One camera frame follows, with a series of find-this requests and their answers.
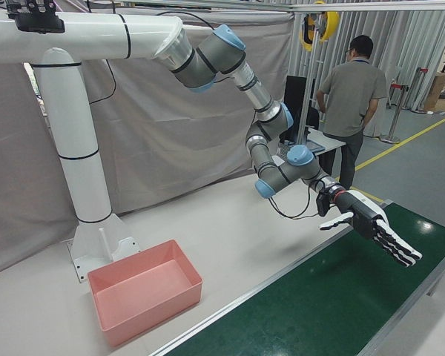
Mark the grey desk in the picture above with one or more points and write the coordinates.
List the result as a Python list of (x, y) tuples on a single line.
[(326, 142)]

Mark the silver barrier post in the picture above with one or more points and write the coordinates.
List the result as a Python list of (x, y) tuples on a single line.
[(422, 92), (393, 118)]

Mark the white robot torso column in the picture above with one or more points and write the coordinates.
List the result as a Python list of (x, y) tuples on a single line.
[(78, 148)]

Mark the black computer monitor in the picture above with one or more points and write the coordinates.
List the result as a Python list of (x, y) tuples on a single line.
[(294, 107)]

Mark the long grey backdrop curtain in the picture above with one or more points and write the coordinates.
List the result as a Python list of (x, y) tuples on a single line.
[(170, 141)]

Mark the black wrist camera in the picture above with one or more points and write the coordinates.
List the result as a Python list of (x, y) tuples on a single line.
[(322, 204)]

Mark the yellow hard hat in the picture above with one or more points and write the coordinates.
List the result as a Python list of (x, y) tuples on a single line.
[(307, 35), (332, 26)]

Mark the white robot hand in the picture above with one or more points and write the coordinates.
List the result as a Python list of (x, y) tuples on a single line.
[(367, 219)]

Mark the pink plastic basket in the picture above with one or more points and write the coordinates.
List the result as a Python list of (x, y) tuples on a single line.
[(141, 285)]

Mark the green conveyor belt with rails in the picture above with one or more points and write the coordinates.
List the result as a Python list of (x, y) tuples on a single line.
[(319, 296)]

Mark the aluminium profile frame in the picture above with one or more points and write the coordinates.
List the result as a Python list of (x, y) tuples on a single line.
[(374, 6)]

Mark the black head camera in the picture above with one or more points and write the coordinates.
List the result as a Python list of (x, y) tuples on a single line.
[(33, 18)]

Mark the UR5e robot arm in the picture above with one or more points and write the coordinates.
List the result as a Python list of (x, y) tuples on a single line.
[(222, 55)]

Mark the brown cardboard box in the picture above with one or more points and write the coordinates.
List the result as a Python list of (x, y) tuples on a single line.
[(435, 91)]

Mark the man in grey shirt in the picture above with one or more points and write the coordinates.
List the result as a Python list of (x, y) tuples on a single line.
[(352, 100)]

